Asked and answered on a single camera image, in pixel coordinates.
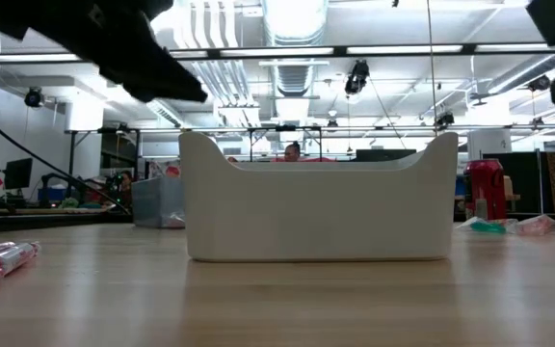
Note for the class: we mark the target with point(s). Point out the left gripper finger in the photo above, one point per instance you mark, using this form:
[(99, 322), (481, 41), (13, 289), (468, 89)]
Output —
[(166, 84)]

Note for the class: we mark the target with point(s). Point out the clear pink candy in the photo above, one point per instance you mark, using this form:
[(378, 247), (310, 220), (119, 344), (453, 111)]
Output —
[(537, 225)]

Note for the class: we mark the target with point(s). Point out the black ceiling spotlight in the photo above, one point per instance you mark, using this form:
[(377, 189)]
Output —
[(445, 119), (33, 98), (357, 79), (539, 83)]

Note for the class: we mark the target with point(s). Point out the white red bag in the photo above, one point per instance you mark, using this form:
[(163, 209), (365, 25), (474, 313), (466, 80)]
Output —
[(164, 169)]

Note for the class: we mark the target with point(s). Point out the white pillar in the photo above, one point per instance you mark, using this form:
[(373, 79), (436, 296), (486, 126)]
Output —
[(489, 144)]

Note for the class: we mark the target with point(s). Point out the person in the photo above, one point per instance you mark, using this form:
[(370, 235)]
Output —
[(293, 152), (126, 179)]

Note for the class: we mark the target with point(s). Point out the black partition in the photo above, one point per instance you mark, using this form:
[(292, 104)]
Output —
[(523, 183)]

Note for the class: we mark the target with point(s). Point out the black metal rack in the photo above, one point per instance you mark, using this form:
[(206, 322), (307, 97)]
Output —
[(71, 149)]

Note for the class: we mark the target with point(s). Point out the clear grey plastic bin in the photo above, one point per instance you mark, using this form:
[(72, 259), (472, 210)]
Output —
[(157, 202)]

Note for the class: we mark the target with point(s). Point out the red soda can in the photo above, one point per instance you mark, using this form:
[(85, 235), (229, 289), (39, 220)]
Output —
[(487, 188)]

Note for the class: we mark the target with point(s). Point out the blue box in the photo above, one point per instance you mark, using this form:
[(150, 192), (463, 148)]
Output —
[(51, 194)]

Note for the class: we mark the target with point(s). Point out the black beam with light strips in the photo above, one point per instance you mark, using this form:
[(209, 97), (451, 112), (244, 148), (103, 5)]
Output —
[(340, 49)]

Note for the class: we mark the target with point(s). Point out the black wide monitor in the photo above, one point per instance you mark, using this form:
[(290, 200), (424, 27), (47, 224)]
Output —
[(386, 155)]

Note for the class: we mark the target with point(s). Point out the white plastic bin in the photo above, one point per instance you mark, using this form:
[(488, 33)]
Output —
[(316, 217)]

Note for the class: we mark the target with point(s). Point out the silver ventilation duct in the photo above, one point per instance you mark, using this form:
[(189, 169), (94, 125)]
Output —
[(294, 24)]

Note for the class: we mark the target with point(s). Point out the black aluminium table frame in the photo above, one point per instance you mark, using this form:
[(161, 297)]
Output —
[(41, 222)]

